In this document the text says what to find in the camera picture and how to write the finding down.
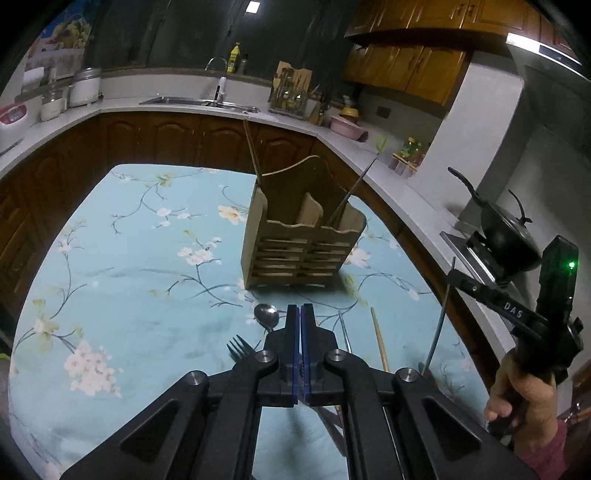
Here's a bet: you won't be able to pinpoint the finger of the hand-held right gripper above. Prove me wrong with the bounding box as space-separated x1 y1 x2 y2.
446 268 542 336
465 233 509 284

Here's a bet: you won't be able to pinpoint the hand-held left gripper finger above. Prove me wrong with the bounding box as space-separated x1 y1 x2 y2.
300 303 541 480
60 305 301 480

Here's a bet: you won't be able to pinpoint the metal spoon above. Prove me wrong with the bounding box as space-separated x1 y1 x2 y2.
253 303 280 334

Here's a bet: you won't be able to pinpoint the metal fork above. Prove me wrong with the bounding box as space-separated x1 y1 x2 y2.
226 335 256 364

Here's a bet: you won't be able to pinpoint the light wooden chopstick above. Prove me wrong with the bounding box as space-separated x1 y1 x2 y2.
370 307 391 374

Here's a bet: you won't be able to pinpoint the wooden utensil holder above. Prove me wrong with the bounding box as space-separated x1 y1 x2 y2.
242 155 368 289

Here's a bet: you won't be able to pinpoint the brown wooden chopstick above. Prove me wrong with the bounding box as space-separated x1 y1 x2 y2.
243 119 264 191

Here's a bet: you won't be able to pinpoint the person's right forearm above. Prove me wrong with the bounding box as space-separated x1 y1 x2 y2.
512 410 572 479

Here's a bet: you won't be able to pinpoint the person's right hand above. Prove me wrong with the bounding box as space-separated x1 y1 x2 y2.
484 354 556 435

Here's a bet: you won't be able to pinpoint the gas stove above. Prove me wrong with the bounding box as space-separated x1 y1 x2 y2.
440 230 523 297

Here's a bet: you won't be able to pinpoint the black wok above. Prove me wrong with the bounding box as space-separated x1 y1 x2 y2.
447 167 542 278

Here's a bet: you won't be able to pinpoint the wooden spice jar rack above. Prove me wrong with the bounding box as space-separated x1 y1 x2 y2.
391 154 419 179

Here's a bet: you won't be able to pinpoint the pink basin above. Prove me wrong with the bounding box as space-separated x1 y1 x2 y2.
329 114 369 142

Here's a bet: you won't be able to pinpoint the range hood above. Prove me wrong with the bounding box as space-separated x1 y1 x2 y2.
505 32 585 117

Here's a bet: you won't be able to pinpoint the wooden upper cabinets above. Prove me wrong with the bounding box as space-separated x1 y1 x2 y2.
344 0 579 108

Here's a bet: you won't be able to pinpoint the wooden cabinets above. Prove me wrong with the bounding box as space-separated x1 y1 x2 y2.
0 112 504 398
344 0 579 108

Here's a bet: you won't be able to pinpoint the wooden knife block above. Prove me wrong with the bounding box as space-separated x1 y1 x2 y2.
308 85 331 127

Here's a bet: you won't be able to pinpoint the wooden lower cabinets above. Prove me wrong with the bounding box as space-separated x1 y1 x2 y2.
0 112 504 398

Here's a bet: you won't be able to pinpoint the wooden cutting board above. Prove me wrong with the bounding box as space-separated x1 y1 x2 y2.
275 60 313 94

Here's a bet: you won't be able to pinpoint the stainless steel sink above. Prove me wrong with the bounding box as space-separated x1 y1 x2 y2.
139 95 262 114

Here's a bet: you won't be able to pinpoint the chrome faucet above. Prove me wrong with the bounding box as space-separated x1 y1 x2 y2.
205 56 230 105

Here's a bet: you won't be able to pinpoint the dark window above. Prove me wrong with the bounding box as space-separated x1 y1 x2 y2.
91 0 352 78

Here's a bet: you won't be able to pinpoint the white pot with metal lid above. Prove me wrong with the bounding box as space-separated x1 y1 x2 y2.
69 67 103 108

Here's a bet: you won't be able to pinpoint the small white kitchen appliance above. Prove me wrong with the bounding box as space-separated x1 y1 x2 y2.
40 89 66 122

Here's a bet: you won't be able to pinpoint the white and red rice cooker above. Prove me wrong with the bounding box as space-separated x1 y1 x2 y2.
0 104 38 154

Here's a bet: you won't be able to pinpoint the white paper towel roll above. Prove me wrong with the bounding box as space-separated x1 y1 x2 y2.
23 66 59 87

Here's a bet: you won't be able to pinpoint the wire dish rack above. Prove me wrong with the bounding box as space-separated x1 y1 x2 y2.
268 85 310 120

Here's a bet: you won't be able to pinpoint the fruit wall poster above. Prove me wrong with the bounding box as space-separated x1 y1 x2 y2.
25 13 96 80

